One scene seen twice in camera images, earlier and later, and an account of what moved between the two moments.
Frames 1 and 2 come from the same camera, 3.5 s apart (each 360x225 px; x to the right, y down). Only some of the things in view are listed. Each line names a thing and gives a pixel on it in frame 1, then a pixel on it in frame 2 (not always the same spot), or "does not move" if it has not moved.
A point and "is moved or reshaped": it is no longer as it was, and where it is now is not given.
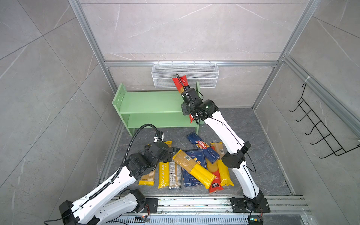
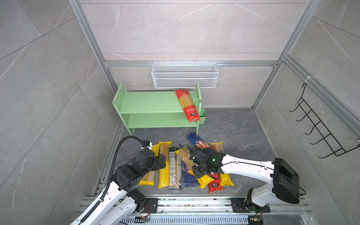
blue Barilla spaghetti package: (206, 150) does not move
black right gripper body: (187, 111) -> (198, 171)
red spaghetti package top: (181, 82) is moved or reshaped
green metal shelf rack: (154, 109) does not move
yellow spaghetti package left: (148, 179) does not move
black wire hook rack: (337, 149) does not move
